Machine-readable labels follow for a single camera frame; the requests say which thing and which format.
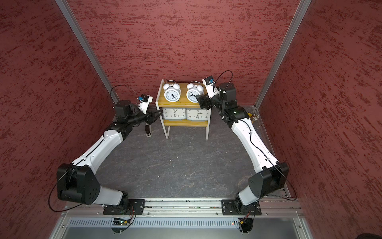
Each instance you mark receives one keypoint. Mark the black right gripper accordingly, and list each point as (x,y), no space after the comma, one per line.
(202,99)

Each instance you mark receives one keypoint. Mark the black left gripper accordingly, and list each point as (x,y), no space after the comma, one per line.
(150,117)

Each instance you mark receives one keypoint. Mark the white twin-bell alarm clock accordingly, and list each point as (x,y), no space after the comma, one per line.
(172,91)
(194,89)

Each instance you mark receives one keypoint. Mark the grey rectangular alarm clock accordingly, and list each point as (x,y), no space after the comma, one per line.
(174,113)
(195,114)

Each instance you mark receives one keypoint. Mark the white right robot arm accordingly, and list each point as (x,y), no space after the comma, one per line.
(270,174)

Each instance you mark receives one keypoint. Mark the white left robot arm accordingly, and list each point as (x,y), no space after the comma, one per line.
(77,182)

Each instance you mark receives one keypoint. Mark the white wooden two-tier shelf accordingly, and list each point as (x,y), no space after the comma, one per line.
(180,107)

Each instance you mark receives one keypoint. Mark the beige black stapler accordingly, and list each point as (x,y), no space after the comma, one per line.
(148,130)

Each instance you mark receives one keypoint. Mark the pens in bucket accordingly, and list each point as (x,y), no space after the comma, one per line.
(254,115)

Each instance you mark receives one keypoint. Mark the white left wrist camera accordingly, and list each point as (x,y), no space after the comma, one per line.
(145,101)

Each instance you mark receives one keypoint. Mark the left aluminium corner post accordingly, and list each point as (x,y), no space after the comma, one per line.
(79,34)

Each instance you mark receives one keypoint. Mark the aluminium corner post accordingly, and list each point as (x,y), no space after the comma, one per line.
(79,34)
(288,38)

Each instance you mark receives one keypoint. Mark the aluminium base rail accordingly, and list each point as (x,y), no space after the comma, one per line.
(185,218)

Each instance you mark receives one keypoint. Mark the right aluminium corner post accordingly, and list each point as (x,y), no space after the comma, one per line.
(288,38)

